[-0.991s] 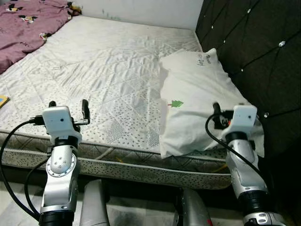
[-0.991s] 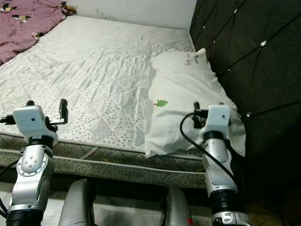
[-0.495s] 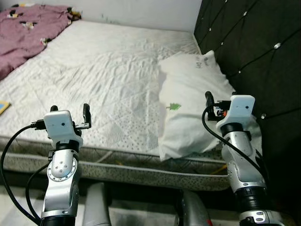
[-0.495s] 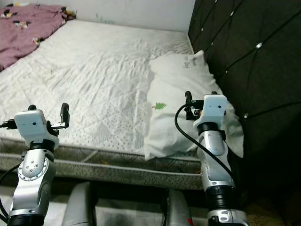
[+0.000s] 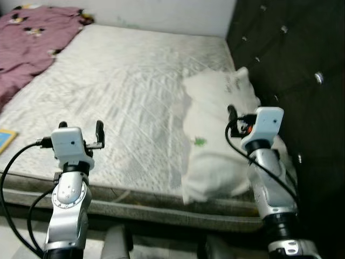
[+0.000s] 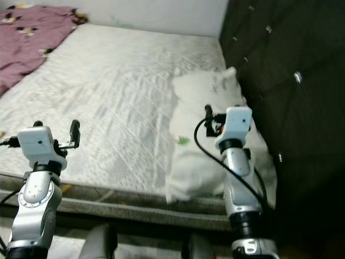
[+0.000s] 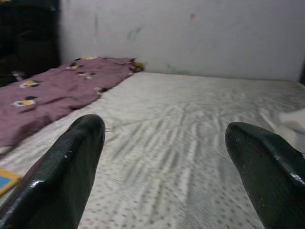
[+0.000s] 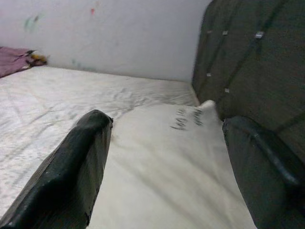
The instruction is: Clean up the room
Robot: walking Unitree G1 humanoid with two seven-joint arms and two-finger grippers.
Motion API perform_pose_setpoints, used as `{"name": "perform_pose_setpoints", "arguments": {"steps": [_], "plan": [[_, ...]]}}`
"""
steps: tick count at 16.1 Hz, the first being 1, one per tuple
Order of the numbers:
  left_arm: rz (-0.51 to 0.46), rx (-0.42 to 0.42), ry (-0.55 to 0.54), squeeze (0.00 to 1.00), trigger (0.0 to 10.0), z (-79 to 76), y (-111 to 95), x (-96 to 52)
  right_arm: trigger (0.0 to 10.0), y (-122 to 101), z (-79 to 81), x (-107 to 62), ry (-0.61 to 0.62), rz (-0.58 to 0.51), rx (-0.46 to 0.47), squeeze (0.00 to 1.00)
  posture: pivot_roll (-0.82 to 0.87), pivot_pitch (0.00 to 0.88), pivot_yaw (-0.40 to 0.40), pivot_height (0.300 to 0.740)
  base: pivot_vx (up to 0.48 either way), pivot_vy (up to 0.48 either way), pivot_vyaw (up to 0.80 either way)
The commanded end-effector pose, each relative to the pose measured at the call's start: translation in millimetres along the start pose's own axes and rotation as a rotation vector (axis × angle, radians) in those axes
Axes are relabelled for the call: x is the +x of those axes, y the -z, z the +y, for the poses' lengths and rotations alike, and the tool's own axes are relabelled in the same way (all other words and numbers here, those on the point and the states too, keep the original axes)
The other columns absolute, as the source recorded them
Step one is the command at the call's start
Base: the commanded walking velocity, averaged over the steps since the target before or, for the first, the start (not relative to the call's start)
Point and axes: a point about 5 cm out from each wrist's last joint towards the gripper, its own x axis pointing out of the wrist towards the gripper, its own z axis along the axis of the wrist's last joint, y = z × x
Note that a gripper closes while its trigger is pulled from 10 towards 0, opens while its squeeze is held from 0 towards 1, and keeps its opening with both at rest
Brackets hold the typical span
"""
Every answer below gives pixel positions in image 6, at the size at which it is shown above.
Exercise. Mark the purple cartoon print blanket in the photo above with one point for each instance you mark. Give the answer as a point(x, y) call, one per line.
point(32, 38)

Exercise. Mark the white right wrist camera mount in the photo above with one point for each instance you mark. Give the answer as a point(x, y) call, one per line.
point(236, 127)

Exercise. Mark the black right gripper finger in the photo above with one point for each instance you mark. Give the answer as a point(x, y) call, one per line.
point(208, 118)

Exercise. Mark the white pillow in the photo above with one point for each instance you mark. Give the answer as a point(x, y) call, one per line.
point(194, 162)

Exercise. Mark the silver left robot leg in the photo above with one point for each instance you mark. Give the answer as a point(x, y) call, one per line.
point(99, 245)

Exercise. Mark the dark tufted headboard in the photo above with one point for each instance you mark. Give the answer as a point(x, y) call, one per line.
point(296, 54)

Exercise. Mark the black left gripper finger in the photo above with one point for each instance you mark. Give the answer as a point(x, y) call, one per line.
point(75, 134)
point(38, 124)

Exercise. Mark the dark bed frame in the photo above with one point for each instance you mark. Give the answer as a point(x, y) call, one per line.
point(129, 213)

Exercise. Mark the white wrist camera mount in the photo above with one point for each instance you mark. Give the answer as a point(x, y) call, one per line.
point(236, 127)
point(35, 145)

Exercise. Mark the silver right robot leg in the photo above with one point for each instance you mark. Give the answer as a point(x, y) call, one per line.
point(200, 249)

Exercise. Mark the white quilted mattress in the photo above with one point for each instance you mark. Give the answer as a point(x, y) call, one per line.
point(118, 86)

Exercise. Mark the silver robot leg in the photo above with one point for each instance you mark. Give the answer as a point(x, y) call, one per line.
point(99, 245)
point(200, 249)

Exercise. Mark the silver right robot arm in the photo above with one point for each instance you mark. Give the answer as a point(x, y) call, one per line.
point(240, 183)

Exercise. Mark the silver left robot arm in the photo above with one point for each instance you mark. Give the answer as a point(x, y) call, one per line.
point(35, 210)

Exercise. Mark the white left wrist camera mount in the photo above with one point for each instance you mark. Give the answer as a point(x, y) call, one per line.
point(35, 145)

